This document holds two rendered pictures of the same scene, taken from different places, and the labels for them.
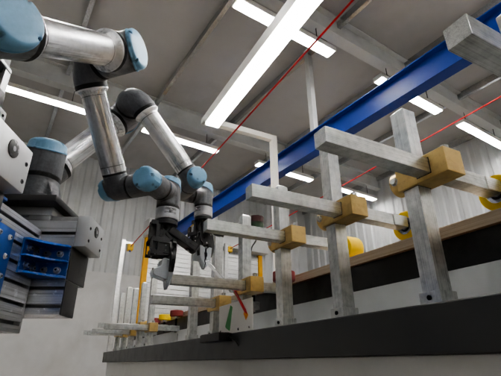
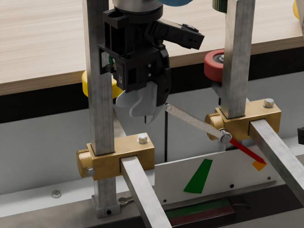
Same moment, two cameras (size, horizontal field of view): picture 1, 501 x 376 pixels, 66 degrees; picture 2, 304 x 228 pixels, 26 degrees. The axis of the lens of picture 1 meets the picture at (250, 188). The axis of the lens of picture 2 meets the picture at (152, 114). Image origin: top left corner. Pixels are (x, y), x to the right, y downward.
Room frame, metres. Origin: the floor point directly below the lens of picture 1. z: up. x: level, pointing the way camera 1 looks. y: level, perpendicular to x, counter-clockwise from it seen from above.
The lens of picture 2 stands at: (1.33, 1.06, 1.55)
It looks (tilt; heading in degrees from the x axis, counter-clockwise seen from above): 34 degrees down; 280
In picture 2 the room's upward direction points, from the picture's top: straight up
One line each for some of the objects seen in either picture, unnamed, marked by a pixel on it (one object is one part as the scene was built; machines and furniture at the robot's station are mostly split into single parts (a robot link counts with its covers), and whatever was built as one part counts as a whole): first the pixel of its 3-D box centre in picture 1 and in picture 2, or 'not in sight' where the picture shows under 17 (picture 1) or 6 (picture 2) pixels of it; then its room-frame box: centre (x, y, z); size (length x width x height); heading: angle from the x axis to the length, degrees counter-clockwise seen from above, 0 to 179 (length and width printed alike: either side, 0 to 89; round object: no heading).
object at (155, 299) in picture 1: (208, 303); (132, 172); (1.53, 0.17, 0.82); 0.44 x 0.03 x 0.04; 118
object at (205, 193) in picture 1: (203, 195); not in sight; (1.51, 0.20, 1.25); 0.09 x 0.08 x 0.11; 120
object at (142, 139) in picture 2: not in sight; (142, 138); (1.52, 0.10, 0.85); 0.02 x 0.02 x 0.01
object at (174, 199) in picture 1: (168, 193); not in sight; (1.19, 0.27, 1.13); 0.09 x 0.08 x 0.11; 161
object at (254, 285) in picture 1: (248, 286); (241, 120); (1.35, 0.01, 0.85); 0.14 x 0.06 x 0.05; 28
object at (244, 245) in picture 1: (244, 280); (232, 111); (1.37, 0.02, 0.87); 0.04 x 0.04 x 0.48; 28
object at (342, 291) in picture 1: (335, 224); not in sight; (0.93, -0.21, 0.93); 0.04 x 0.04 x 0.48; 28
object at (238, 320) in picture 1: (234, 317); (218, 173); (1.38, 0.06, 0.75); 0.26 x 0.01 x 0.10; 28
